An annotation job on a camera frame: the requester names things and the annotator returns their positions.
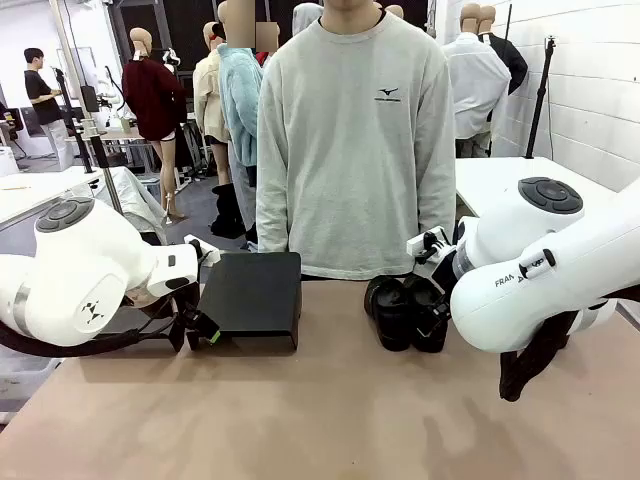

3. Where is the black tripod stand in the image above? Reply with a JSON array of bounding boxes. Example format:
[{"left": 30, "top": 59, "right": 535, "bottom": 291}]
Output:
[{"left": 523, "top": 35, "right": 559, "bottom": 160}]

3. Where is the grey-sleeved left forearm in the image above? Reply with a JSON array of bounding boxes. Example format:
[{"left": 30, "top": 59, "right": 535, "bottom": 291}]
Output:
[{"left": 418, "top": 149, "right": 457, "bottom": 236}]

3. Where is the mannequin in white shirt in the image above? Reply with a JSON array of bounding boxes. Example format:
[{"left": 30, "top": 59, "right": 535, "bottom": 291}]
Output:
[{"left": 442, "top": 2, "right": 512, "bottom": 157}]

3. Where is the mannequin in beige jacket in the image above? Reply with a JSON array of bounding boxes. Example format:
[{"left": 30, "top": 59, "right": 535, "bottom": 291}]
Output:
[{"left": 192, "top": 22, "right": 234, "bottom": 189}]

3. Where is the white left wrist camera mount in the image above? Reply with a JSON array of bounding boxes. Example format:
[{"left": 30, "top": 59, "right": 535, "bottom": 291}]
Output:
[{"left": 184, "top": 234, "right": 221, "bottom": 266}]

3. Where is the black shoe stand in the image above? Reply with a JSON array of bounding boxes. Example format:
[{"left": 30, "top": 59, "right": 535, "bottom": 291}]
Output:
[
  {"left": 102, "top": 299, "right": 181, "bottom": 337},
  {"left": 197, "top": 251, "right": 304, "bottom": 351}
]

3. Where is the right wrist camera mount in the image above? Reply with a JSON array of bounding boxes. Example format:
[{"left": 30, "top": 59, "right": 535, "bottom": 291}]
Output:
[{"left": 406, "top": 225, "right": 456, "bottom": 266}]

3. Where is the background person in black shirt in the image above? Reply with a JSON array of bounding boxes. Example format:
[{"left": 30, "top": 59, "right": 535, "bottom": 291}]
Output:
[{"left": 23, "top": 47, "right": 76, "bottom": 171}]

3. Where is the clear plastic bin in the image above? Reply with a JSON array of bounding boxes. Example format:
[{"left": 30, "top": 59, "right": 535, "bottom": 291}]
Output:
[{"left": 0, "top": 344, "right": 66, "bottom": 401}]

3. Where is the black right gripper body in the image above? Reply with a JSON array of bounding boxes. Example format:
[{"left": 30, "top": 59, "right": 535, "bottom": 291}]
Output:
[{"left": 422, "top": 252, "right": 459, "bottom": 304}]

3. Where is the mannequin in blue fleece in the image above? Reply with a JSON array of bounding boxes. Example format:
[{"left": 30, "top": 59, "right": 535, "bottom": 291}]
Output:
[{"left": 217, "top": 0, "right": 265, "bottom": 231}]

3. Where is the person in grey sweatshirt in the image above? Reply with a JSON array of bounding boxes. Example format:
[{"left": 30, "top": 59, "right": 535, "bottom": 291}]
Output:
[{"left": 255, "top": 0, "right": 457, "bottom": 281}]

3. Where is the wooden background table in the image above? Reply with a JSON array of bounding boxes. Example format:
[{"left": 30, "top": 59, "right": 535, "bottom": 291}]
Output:
[{"left": 97, "top": 127, "right": 156, "bottom": 171}]

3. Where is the mannequin in black jacket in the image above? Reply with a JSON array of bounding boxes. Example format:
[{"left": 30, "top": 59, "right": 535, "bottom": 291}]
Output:
[{"left": 477, "top": 4, "right": 530, "bottom": 96}]

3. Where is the black pole with silver clamp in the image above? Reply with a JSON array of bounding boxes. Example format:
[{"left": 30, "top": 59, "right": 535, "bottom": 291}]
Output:
[{"left": 79, "top": 84, "right": 125, "bottom": 216}]

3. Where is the white side table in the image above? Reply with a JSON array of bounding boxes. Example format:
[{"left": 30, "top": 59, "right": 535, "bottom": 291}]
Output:
[{"left": 453, "top": 156, "right": 640, "bottom": 221}]

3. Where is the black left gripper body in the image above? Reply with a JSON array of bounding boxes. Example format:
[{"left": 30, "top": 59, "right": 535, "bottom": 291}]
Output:
[{"left": 171, "top": 289, "right": 206, "bottom": 326}]

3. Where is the mannequin in grey hoodie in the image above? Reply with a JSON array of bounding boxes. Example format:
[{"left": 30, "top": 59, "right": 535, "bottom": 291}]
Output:
[{"left": 291, "top": 2, "right": 326, "bottom": 36}]

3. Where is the thin black tripod pole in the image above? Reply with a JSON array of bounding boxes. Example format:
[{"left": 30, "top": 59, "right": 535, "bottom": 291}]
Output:
[{"left": 52, "top": 67, "right": 99, "bottom": 175}]

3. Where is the black leather shoe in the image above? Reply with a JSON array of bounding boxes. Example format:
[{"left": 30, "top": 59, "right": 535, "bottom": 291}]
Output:
[
  {"left": 363, "top": 276, "right": 417, "bottom": 351},
  {"left": 402, "top": 276, "right": 450, "bottom": 354}
]

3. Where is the grey-sleeved right forearm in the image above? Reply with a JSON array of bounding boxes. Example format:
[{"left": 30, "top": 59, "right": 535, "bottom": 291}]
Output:
[{"left": 256, "top": 149, "right": 294, "bottom": 254}]

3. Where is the mannequin in maroon sweater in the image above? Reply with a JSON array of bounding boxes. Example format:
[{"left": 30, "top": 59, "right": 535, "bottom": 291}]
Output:
[{"left": 121, "top": 27, "right": 189, "bottom": 226}]

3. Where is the black garment heap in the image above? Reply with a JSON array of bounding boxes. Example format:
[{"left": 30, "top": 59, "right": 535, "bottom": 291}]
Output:
[{"left": 209, "top": 182, "right": 249, "bottom": 240}]

